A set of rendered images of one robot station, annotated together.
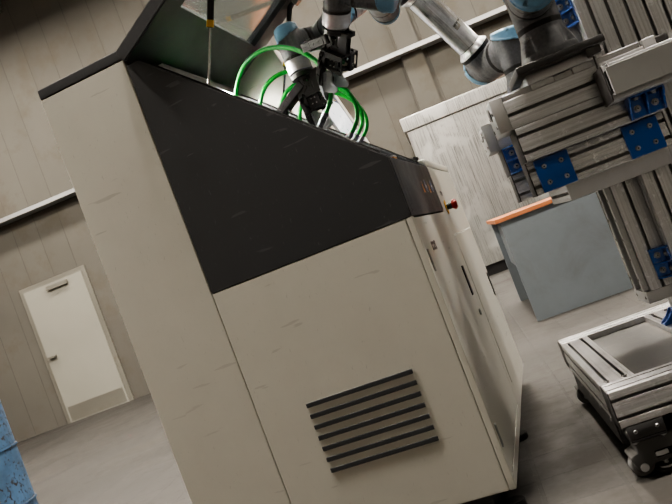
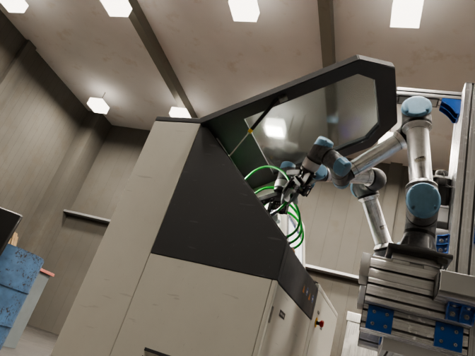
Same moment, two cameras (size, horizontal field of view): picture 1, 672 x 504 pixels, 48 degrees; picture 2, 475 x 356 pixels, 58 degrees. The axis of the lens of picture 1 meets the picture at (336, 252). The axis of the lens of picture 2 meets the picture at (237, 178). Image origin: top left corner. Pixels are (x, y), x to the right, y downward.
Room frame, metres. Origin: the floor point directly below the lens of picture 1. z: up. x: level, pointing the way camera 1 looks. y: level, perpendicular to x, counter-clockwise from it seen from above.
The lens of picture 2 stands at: (0.27, -0.30, 0.44)
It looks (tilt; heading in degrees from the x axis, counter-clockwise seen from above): 24 degrees up; 12
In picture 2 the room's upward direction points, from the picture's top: 18 degrees clockwise
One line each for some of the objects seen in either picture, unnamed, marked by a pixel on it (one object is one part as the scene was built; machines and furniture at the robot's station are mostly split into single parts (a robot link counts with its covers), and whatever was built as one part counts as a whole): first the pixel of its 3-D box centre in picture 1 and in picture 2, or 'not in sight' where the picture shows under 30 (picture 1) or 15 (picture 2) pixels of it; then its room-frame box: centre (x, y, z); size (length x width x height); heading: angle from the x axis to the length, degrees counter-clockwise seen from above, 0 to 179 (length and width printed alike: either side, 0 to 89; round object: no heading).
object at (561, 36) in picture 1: (545, 42); (418, 245); (1.96, -0.70, 1.09); 0.15 x 0.15 x 0.10
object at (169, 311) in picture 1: (261, 293); (187, 296); (2.75, 0.31, 0.75); 1.40 x 0.28 x 1.50; 165
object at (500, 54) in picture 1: (512, 46); not in sight; (2.45, -0.77, 1.20); 0.13 x 0.12 x 0.14; 27
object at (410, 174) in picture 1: (413, 190); (296, 284); (2.23, -0.28, 0.87); 0.62 x 0.04 x 0.16; 165
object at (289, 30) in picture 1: (291, 42); (286, 173); (2.25, -0.10, 1.41); 0.09 x 0.08 x 0.11; 117
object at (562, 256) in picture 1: (551, 249); not in sight; (5.21, -1.39, 0.33); 1.31 x 0.64 x 0.67; 171
